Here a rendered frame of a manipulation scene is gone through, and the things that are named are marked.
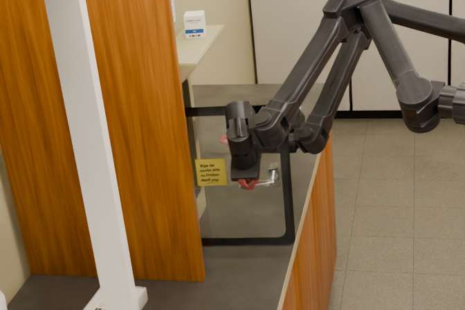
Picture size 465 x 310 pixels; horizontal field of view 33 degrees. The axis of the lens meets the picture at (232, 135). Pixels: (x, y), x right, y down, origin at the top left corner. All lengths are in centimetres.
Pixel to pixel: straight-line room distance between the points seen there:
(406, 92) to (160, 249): 77
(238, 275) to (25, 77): 74
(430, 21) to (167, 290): 101
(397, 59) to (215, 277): 74
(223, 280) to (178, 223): 20
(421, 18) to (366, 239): 192
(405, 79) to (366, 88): 345
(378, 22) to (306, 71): 21
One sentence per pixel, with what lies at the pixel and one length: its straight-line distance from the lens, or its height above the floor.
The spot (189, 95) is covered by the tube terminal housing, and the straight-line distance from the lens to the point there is 228.
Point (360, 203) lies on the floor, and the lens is 429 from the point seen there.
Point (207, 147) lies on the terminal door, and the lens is 198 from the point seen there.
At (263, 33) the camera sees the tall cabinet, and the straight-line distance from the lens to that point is 514.
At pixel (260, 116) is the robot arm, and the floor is 142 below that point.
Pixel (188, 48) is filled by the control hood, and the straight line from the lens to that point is 201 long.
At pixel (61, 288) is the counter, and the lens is 216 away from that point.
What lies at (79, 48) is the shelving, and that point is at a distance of 98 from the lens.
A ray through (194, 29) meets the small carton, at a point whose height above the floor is 153.
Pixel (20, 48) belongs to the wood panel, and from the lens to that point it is 195.
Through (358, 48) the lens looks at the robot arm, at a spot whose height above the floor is 139.
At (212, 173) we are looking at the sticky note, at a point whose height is 121.
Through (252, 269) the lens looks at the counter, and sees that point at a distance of 211.
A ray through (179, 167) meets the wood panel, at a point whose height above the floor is 127.
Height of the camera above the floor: 211
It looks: 24 degrees down
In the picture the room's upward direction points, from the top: 6 degrees counter-clockwise
